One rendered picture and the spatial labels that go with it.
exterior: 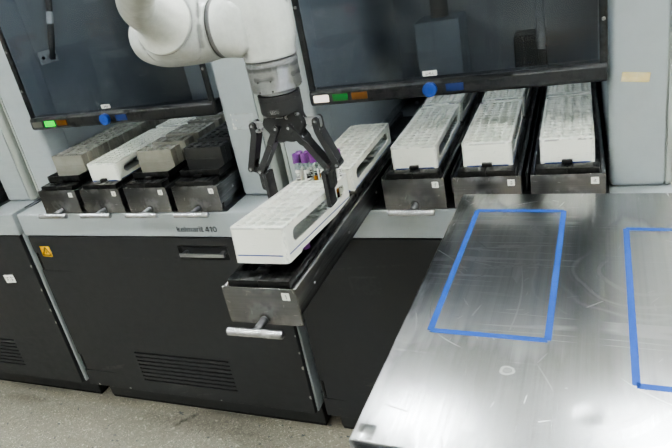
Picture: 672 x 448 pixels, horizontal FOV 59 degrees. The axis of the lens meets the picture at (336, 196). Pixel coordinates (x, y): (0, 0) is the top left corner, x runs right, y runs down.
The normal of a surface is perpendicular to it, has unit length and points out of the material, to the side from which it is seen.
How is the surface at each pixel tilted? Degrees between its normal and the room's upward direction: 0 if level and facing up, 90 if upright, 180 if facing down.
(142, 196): 90
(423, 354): 0
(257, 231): 84
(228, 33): 92
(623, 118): 90
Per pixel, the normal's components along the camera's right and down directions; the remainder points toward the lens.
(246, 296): -0.34, 0.42
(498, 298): -0.18, -0.91
